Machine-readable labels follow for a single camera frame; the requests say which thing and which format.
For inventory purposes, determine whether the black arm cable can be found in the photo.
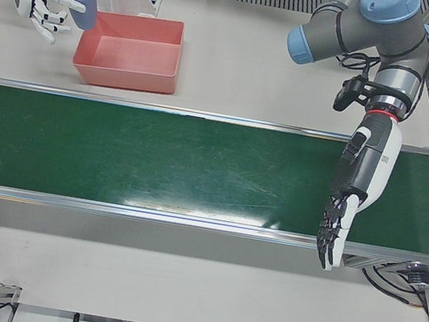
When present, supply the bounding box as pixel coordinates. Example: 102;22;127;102
333;48;384;80

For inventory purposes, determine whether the light blue plastic cup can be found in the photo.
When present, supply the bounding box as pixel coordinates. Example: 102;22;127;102
56;0;101;32

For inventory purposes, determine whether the green conveyor belt aluminium frame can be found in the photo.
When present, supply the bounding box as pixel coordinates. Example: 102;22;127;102
0;77;429;295

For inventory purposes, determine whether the pink plastic box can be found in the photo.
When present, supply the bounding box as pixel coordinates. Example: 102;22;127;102
68;5;188;100

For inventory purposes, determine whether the grey motor cable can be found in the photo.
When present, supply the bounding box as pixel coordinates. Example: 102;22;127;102
355;262;429;314

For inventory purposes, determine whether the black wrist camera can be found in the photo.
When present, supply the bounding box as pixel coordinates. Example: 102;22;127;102
331;72;377;116

